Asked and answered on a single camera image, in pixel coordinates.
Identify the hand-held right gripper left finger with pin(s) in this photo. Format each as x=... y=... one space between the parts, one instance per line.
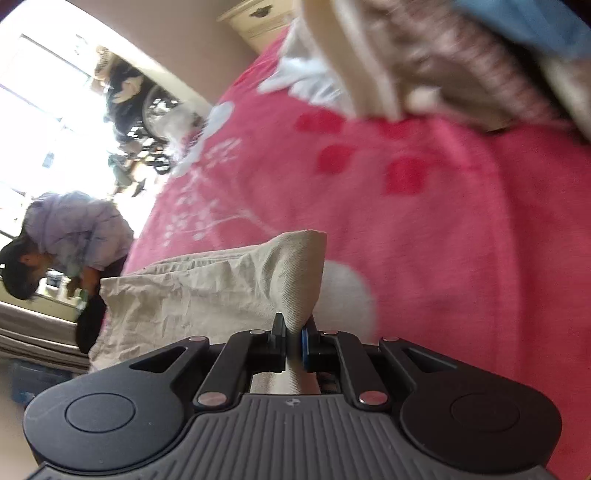
x=279 y=346

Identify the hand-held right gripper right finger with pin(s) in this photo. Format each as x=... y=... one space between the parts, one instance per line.
x=304 y=350

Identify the beige cargo pants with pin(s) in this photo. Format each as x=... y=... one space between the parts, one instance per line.
x=207 y=295

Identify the pink floral bedsheet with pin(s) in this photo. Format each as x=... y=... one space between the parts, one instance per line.
x=438 y=207

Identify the blue storage box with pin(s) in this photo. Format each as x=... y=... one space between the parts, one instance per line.
x=39 y=383

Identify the white thin garment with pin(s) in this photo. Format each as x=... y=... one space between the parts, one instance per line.
x=304 y=74

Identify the wheelchair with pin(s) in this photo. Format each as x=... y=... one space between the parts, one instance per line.
x=138 y=106

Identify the bright window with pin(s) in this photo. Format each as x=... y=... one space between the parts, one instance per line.
x=46 y=115

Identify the cream nightstand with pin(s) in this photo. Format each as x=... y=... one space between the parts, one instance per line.
x=258 y=18

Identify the light blue cloth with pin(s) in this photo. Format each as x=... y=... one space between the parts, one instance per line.
x=531 y=23

